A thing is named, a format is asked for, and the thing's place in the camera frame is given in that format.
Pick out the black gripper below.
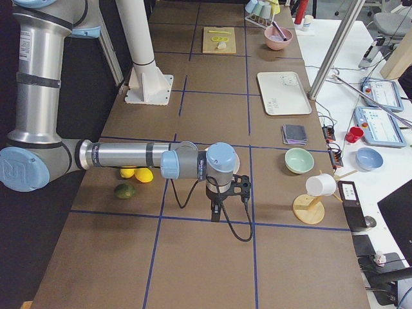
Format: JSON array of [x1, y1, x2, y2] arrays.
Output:
[[206, 176, 234, 222]]

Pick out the cream round plate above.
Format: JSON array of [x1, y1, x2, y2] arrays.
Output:
[[233, 153, 240, 174]]

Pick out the yellow lemon near arm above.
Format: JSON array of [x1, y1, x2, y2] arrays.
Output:
[[119, 166, 136, 179]]

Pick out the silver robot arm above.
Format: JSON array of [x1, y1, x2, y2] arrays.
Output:
[[1, 1, 239, 222]]

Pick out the white bear tray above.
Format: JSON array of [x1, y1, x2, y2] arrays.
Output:
[[257, 71, 312, 116]]

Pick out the yellow lemon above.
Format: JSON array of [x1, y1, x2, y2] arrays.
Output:
[[134, 167, 154, 183]]

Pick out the green lime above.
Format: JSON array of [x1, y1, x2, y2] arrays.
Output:
[[114, 183, 136, 200]]

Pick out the mint green bowl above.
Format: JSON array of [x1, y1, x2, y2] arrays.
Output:
[[285, 148, 315, 174]]

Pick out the wooden mug stand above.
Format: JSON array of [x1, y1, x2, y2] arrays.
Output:
[[292, 170, 357, 225]]

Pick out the folded grey cloth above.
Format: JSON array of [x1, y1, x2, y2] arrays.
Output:
[[281, 124, 308, 145]]

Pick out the white mug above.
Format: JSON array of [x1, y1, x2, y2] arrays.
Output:
[[305, 173, 337, 196]]

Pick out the black power strip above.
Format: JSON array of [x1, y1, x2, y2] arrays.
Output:
[[322, 126, 344, 171]]

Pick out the black box device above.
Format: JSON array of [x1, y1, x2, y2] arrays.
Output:
[[337, 180, 367, 232]]

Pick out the red cup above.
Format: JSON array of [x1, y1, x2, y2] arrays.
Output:
[[345, 126, 364, 144]]

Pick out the blue bowl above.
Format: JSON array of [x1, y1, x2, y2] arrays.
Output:
[[355, 147, 383, 171]]

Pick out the wooden cutting board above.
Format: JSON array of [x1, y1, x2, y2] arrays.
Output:
[[202, 27, 237, 55]]

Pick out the yellow plastic knife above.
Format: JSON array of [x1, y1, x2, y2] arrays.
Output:
[[208, 30, 231, 34]]

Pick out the pink bowl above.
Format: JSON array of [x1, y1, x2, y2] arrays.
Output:
[[264, 26, 294, 51]]

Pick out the near teach pendant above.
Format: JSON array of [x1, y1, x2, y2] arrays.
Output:
[[354, 107, 407, 148]]

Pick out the teach pendant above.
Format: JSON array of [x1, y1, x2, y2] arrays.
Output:
[[360, 77, 404, 112], [354, 107, 407, 148]]

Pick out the far teach pendant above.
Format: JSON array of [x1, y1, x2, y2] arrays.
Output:
[[360, 77, 404, 112]]

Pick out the light blue cup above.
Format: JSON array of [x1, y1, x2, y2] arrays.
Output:
[[245, 0, 258, 14]]

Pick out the yellow cup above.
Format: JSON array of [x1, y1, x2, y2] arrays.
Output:
[[268, 0, 281, 16]]

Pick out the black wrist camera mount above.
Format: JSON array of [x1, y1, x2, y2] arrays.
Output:
[[227, 174, 251, 204]]

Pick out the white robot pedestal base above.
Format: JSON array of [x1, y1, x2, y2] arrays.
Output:
[[116, 0, 174, 106]]

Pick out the white wire cup rack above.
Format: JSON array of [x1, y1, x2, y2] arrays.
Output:
[[245, 5, 276, 28]]

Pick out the aluminium frame post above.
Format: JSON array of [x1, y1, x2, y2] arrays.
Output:
[[308, 0, 366, 100]]

